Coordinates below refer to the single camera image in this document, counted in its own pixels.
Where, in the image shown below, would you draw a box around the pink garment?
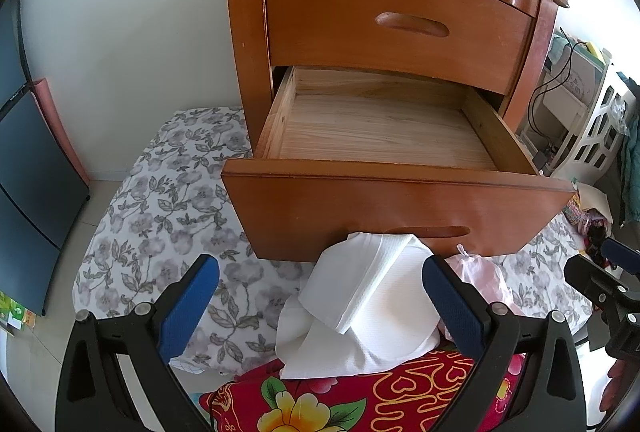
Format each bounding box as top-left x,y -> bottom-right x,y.
446,244 -> 524,316

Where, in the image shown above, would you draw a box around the white garment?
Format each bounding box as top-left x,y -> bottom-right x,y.
276,233 -> 440,380

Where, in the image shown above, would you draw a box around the wooden drawer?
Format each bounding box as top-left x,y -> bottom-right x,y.
266,0 -> 532,94
221,67 -> 573,262

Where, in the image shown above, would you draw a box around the right hand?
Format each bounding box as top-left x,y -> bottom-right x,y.
599,360 -> 627,412

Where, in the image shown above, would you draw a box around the colourful snack packets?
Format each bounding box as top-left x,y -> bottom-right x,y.
562,182 -> 614,237

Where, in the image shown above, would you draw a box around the dark green jacket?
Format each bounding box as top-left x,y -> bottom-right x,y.
622,114 -> 640,224

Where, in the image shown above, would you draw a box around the red patterned blanket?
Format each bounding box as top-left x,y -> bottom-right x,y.
198,348 -> 526,432

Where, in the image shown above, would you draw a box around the white lattice shelf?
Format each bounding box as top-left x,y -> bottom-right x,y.
516,29 -> 634,185

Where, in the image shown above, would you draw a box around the grey floral blanket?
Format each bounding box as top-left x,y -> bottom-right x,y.
71,106 -> 594,378

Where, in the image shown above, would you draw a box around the dark blue cabinet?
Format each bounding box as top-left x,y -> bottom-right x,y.
1,0 -> 89,315

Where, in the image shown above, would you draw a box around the wooden nightstand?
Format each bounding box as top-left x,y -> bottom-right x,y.
211,0 -> 571,173

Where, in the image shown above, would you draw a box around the black power cable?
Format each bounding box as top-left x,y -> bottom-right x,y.
528,27 -> 589,139

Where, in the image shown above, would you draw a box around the pink board by wall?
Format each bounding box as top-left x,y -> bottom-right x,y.
34,79 -> 90,184

